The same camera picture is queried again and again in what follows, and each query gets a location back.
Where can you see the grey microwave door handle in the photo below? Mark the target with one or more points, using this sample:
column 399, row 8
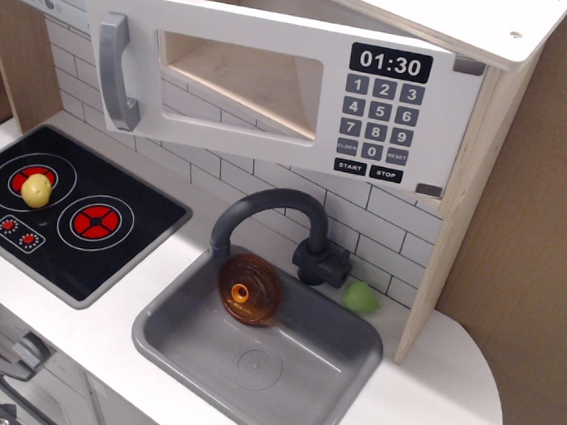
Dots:
column 114, row 39

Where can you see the white toy microwave door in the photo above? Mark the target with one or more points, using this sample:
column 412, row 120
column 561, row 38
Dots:
column 373, row 106

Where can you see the wooden microwave cabinet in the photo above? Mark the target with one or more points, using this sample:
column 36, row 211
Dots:
column 506, row 35

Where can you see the yellow toy potato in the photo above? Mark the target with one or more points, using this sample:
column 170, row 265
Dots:
column 36, row 191

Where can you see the black toy stovetop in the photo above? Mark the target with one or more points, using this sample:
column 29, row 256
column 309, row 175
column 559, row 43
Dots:
column 99, row 224

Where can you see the dark grey toy faucet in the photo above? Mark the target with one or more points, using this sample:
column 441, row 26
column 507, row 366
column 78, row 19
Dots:
column 317, row 260

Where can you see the green toy pear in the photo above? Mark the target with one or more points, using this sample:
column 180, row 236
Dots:
column 360, row 298

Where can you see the grey toy sink basin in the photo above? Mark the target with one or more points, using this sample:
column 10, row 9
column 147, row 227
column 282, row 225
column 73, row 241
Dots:
column 305, row 367

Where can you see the grey toy oven door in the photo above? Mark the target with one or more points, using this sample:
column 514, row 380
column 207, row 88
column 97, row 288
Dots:
column 45, row 386

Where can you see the brown cardboard panel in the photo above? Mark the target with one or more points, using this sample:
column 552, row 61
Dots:
column 508, row 286

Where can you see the grey oven door handle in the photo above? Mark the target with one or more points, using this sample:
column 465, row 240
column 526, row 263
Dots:
column 22, row 360

